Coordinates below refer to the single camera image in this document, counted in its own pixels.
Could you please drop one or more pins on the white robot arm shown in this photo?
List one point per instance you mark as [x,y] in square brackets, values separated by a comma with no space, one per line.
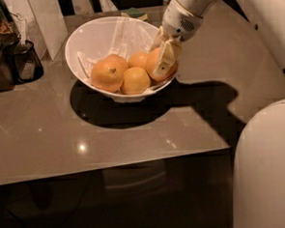
[259,159]

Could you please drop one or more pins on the white utensil in cup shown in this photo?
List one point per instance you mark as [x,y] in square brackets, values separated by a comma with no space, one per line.
[23,31]

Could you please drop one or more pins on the white board leaning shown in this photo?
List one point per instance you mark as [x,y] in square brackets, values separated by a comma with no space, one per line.
[46,27]

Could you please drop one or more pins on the black mesh cup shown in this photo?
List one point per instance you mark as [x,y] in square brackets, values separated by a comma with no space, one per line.
[24,62]

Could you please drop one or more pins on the white paper bowl liner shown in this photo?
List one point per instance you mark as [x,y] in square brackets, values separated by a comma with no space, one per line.
[113,55]

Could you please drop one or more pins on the green yellow sponge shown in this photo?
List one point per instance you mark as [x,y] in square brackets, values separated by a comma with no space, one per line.
[134,13]

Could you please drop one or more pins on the orange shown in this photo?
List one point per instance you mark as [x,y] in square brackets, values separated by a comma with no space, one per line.
[135,81]
[158,68]
[138,59]
[107,75]
[121,62]

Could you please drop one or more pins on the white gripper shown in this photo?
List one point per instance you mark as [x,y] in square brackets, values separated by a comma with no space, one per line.
[180,23]

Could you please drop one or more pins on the white bowl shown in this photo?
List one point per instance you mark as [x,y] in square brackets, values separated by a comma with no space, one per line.
[98,38]

